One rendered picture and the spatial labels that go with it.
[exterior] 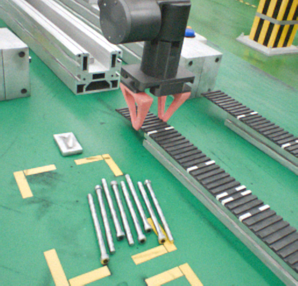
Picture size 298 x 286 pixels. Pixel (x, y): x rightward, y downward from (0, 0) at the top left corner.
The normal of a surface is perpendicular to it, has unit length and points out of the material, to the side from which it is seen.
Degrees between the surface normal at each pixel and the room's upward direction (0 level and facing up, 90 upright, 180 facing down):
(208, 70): 90
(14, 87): 90
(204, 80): 90
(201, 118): 0
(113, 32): 89
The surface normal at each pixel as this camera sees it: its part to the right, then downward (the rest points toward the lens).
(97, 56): -0.82, 0.20
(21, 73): 0.61, 0.50
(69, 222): 0.15, -0.84
